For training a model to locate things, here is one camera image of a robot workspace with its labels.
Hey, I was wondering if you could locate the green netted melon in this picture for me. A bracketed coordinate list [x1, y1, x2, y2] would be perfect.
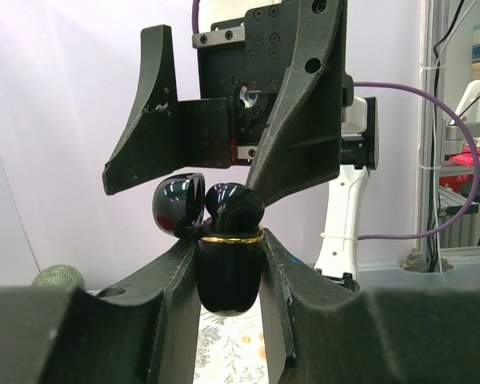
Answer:
[31, 265, 85, 289]

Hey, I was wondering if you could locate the floral patterned table mat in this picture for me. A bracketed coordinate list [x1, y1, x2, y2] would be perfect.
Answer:
[194, 306, 269, 383]

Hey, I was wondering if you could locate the black earbud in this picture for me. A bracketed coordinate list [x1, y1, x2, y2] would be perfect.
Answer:
[205, 182, 265, 234]

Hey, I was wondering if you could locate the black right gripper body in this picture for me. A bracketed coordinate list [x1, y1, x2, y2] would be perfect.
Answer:
[191, 1, 298, 166]

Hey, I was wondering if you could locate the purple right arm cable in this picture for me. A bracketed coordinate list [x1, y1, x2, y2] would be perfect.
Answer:
[191, 0, 480, 241]

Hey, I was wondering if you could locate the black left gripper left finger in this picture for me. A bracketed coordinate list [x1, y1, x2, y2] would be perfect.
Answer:
[0, 240, 201, 383]

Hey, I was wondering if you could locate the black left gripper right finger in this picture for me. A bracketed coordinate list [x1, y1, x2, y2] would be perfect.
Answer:
[260, 232, 480, 383]

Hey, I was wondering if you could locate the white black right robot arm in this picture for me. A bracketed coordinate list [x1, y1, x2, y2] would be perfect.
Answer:
[102, 1, 378, 280]

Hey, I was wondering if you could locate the black earbud charging case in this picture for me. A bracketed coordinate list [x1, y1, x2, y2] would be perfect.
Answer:
[152, 174, 264, 317]

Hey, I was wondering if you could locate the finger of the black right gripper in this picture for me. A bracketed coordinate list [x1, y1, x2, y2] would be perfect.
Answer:
[102, 25, 232, 195]
[246, 1, 348, 206]

